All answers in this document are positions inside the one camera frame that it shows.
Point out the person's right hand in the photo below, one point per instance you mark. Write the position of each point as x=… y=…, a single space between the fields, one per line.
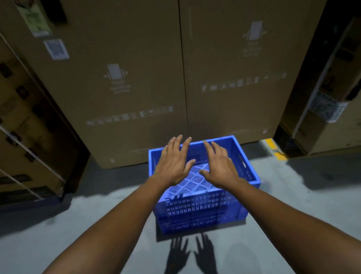
x=220 y=171

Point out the person's left hand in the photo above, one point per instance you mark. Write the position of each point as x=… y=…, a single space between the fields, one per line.
x=170 y=165

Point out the person's right thumb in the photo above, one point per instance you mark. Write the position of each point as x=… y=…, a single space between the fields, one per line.
x=204 y=173

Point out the person's left middle finger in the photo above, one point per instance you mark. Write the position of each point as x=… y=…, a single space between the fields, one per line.
x=178 y=144

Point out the person's right little finger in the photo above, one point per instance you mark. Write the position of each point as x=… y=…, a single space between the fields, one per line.
x=228 y=157

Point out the person's right middle finger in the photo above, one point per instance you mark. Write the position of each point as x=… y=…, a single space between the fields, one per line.
x=216 y=148

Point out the person's left little finger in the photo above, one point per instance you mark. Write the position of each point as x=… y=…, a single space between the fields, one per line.
x=164 y=150

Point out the person's left thumb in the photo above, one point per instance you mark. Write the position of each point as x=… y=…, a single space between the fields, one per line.
x=190 y=166

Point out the person's left forearm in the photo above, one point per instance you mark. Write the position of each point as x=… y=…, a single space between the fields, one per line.
x=95 y=249

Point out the person's right forearm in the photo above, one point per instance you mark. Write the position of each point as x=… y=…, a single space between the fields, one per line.
x=302 y=235

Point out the blue plastic crate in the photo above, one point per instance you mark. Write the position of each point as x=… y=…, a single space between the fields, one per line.
x=201 y=207

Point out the tall cardboard box with labels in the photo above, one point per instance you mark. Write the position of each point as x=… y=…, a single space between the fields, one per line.
x=119 y=83

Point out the tall plain cardboard box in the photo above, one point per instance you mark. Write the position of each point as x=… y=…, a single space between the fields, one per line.
x=257 y=68

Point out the white crumpled shipping label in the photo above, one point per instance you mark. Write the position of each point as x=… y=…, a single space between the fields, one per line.
x=328 y=106

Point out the cardboard box with white label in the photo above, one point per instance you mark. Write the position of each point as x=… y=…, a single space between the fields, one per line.
x=354 y=122

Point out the small white square label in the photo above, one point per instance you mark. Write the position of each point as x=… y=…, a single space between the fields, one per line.
x=56 y=49

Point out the green and white label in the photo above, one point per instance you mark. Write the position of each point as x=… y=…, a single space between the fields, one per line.
x=34 y=18

